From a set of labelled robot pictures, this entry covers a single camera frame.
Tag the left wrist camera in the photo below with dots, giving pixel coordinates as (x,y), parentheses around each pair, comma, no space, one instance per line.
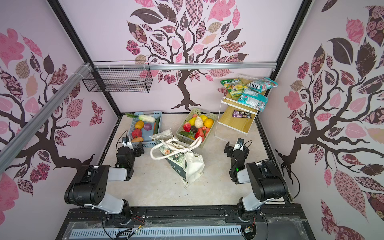
(127,143)

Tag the cream canvas grocery bag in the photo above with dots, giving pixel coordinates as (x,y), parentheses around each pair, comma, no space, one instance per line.
(188,164)

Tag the black wire wall basket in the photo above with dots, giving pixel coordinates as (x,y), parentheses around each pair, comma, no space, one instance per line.
(119,77)

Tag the red apple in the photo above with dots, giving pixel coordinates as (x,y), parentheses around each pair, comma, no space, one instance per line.
(187,127)

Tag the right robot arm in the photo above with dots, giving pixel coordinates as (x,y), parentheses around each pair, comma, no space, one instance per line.
(266,180)

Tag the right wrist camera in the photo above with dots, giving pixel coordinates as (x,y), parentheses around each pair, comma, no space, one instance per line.
(239,144)

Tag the aluminium frame rail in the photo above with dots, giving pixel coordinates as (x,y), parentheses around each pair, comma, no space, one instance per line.
(12,149)

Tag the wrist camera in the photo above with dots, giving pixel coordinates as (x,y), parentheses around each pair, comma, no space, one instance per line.
(127,143)
(239,144)

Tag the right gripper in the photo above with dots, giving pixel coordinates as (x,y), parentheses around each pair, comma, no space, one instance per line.
(230,149)

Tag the white cable duct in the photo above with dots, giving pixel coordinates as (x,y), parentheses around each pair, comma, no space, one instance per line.
(155,233)

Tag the green yellow snack bag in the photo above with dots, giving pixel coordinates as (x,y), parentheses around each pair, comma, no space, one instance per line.
(235,87)

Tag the white wooden shelf rack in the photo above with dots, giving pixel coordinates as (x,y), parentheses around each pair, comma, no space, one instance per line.
(241,104)

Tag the blue plastic vegetable basket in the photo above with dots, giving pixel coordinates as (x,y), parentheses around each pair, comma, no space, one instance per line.
(147,135)

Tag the green cucumber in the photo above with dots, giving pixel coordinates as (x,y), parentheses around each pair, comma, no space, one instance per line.
(157,125)

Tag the beige pear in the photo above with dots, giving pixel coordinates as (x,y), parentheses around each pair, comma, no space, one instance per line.
(199,122)

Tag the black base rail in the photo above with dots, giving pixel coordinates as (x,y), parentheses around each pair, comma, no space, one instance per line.
(271,222)

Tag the yellow bell pepper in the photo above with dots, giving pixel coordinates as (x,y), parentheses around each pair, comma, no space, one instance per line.
(139,124)

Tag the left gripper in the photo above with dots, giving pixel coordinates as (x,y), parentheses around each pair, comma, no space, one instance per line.
(136,150)

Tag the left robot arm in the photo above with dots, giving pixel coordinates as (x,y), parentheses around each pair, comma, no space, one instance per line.
(89,186)

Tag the teal white snack bag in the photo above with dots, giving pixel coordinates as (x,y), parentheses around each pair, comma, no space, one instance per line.
(262,84)

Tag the yellow lemon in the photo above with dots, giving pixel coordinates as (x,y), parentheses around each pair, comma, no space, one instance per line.
(203,117)

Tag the purple candy bag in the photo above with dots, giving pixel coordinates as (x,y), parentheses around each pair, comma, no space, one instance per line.
(241,114)

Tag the orange fruit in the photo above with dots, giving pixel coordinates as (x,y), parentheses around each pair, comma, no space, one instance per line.
(208,123)

